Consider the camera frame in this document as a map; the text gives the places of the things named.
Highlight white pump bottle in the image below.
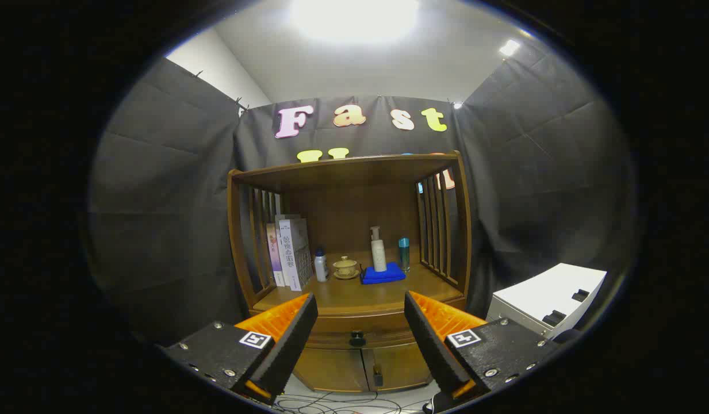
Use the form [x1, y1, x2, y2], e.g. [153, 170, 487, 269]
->
[370, 226, 388, 273]

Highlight blue folded cloth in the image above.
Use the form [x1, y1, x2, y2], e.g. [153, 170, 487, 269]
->
[360, 262, 407, 285]

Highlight thin white book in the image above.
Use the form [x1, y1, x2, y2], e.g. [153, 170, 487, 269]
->
[274, 214, 301, 288]

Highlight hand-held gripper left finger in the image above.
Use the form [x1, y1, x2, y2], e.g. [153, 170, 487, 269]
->
[156, 292, 319, 406]

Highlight thick white patterned book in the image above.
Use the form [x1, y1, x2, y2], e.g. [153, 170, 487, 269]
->
[279, 218, 315, 292]

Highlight large ceiling light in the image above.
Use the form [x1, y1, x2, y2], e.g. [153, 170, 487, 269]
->
[288, 0, 421, 44]

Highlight yellow lidded teacup with saucer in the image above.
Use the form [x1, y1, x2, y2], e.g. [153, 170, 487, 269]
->
[332, 256, 361, 281]

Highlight black backdrop cloth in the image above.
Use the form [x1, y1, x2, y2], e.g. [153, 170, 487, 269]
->
[89, 37, 637, 346]

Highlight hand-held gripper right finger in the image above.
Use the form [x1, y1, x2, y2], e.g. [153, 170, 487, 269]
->
[404, 290, 562, 403]

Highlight wooden cabinet door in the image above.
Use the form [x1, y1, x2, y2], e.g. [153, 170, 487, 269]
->
[292, 347, 370, 393]
[363, 343, 432, 392]

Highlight white storage box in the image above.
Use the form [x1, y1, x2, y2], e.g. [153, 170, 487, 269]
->
[485, 263, 608, 340]

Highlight brown wooden cabinet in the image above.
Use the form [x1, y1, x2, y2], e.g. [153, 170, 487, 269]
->
[227, 151, 473, 393]

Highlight black floor cables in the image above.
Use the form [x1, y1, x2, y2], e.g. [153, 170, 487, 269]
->
[273, 390, 441, 414]

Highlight purple spine book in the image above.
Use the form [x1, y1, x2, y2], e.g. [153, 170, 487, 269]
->
[266, 223, 286, 287]

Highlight wooden countertop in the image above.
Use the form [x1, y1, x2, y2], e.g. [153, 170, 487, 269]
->
[252, 250, 467, 318]

